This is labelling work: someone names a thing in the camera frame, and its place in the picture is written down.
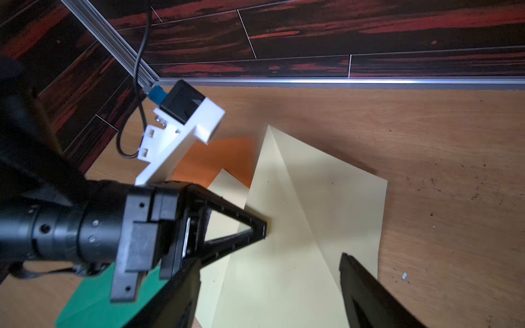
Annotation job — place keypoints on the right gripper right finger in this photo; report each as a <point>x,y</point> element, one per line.
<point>367,302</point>

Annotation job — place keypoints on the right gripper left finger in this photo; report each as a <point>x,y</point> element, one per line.
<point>175,304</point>

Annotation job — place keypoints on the left orange paper sheet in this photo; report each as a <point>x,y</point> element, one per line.
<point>202,163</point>

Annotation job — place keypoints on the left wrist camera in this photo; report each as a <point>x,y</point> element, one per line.
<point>186,116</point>

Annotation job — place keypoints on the pale yellow paper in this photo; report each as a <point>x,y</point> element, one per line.
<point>317,208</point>
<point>212,276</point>

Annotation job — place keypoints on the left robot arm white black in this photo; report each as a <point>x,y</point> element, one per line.
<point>51,212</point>

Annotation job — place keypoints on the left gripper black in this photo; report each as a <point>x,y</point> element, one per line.
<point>133,228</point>

